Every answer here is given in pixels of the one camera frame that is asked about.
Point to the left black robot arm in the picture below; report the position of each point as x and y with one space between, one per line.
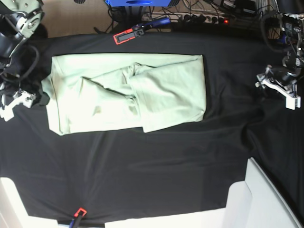
282 29

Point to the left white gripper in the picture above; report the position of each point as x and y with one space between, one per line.
284 80

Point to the black table cloth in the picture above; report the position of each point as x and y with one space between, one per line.
129 174

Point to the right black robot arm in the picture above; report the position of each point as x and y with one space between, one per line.
19 20

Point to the light green T-shirt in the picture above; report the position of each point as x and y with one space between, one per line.
114 91

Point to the white power strip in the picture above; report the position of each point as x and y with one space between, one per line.
177 17

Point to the orange blue clamp bottom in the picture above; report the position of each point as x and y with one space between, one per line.
78 216

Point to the white foam board left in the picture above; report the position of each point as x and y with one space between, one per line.
12 210

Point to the orange black clamp top centre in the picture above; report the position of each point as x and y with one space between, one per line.
139 30

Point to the blue plastic box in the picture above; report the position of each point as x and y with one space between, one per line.
156 3

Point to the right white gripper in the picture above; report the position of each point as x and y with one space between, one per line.
22 97

